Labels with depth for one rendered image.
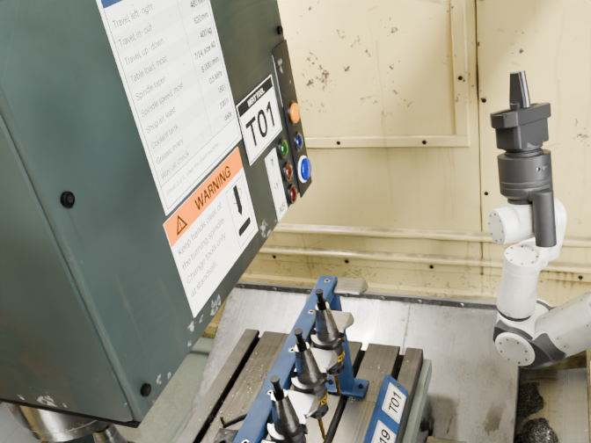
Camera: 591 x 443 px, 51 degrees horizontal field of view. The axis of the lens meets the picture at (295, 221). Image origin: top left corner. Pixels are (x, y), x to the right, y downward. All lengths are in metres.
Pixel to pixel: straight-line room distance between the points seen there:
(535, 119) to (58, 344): 0.85
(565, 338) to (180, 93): 0.88
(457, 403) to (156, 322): 1.25
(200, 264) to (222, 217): 0.06
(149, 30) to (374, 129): 1.09
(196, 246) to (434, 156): 1.06
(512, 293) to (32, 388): 0.89
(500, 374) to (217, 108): 1.27
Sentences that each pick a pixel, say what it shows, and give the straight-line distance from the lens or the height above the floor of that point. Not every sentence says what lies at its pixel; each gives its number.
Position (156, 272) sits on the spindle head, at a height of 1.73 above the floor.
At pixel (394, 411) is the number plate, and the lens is 1.45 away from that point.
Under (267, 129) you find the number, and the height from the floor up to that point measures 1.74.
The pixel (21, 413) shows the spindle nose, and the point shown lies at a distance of 0.76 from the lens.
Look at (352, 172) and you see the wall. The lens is 1.65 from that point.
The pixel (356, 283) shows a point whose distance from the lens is 1.33.
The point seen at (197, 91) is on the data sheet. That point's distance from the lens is 0.60.
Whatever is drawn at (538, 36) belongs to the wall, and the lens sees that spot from 1.45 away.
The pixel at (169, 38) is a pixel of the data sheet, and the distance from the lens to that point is 0.57.
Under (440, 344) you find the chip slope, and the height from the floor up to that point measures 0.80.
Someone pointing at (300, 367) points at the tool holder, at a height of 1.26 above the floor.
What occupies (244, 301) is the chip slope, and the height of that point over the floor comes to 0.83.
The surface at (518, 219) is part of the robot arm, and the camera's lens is 1.13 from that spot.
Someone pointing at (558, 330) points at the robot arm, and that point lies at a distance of 1.24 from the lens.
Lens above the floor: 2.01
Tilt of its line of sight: 30 degrees down
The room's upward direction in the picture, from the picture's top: 11 degrees counter-clockwise
